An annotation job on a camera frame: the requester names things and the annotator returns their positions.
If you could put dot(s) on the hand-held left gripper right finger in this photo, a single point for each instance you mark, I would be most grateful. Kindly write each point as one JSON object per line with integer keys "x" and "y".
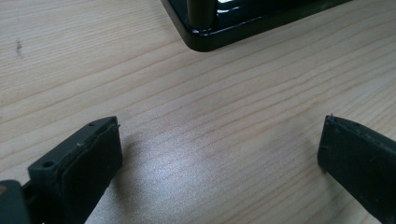
{"x": 361, "y": 161}

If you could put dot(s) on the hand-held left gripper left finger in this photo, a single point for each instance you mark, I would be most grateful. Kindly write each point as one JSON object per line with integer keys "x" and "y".
{"x": 77, "y": 174}

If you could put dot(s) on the black glossy shoe rack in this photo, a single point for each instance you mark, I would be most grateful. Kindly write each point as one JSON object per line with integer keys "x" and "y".
{"x": 218, "y": 39}

